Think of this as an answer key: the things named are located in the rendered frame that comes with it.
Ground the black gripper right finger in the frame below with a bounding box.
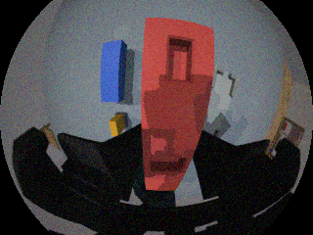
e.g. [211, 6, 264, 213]
[192, 130, 270, 200]

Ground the yellow cube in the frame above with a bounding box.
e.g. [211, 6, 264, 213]
[110, 114, 124, 137]

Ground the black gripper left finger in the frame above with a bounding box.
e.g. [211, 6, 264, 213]
[58, 124, 144, 201]

